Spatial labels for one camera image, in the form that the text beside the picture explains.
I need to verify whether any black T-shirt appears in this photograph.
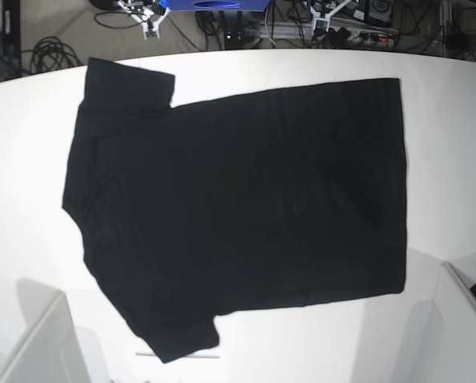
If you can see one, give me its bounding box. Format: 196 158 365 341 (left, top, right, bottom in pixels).
62 58 407 363

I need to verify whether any white power strip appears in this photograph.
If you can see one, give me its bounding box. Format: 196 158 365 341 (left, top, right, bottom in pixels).
250 22 398 48

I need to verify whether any blue box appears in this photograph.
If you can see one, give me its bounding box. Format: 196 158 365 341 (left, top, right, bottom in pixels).
165 0 269 11

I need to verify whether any white partition panel left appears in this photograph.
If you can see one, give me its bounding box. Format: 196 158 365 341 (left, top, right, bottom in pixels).
0 291 91 383

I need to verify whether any white partition panel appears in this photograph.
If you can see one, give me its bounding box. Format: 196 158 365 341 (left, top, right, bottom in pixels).
0 291 91 383
431 263 476 382

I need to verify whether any white partition panel right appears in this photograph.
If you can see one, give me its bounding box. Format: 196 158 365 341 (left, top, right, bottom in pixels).
431 263 476 382

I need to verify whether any coiled black cable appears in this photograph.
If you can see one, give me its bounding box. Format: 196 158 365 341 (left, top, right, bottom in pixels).
29 36 83 75

